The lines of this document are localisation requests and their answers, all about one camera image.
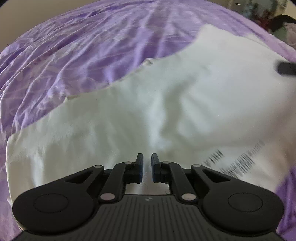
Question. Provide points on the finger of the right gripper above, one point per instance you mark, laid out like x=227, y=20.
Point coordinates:
x=286, y=68

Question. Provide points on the purple bed sheet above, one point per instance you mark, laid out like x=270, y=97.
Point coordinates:
x=90, y=47

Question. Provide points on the doorway with clutter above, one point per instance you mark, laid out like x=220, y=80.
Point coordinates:
x=276, y=17

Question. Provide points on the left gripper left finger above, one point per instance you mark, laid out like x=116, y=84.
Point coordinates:
x=121, y=175

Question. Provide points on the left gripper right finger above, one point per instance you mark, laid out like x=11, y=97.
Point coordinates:
x=173, y=175

